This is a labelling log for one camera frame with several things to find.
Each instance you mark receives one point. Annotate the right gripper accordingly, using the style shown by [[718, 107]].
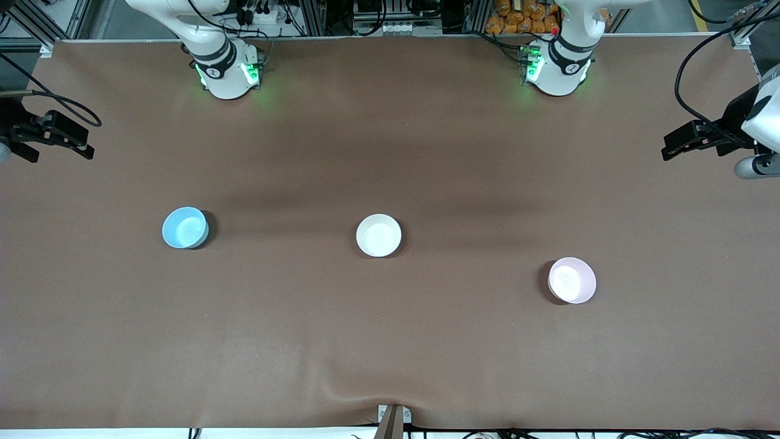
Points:
[[8, 118]]

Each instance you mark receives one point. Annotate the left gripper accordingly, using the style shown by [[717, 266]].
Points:
[[733, 120]]

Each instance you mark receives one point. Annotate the blue bowl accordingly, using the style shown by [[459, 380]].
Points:
[[184, 227]]

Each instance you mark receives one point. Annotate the pink bowl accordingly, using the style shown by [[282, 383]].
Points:
[[570, 279]]

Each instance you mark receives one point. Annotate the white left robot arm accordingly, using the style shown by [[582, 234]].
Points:
[[563, 61]]

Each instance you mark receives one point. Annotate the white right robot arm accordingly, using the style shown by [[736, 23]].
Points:
[[222, 67]]

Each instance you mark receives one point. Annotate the white bowl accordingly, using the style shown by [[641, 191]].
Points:
[[378, 235]]

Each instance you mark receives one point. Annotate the orange packets bag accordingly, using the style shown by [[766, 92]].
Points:
[[524, 18]]

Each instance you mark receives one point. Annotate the white power strip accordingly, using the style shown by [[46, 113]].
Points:
[[262, 15]]

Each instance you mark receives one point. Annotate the brown table mat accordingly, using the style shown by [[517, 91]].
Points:
[[390, 122]]

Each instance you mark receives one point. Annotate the grey electronics box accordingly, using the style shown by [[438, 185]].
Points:
[[396, 18]]

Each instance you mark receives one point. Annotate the brown strip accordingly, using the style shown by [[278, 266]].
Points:
[[390, 427]]

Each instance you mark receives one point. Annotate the silver corner bracket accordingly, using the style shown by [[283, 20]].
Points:
[[741, 39], [47, 50]]

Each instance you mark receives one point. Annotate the silver table clamp bracket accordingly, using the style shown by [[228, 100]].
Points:
[[407, 416]]

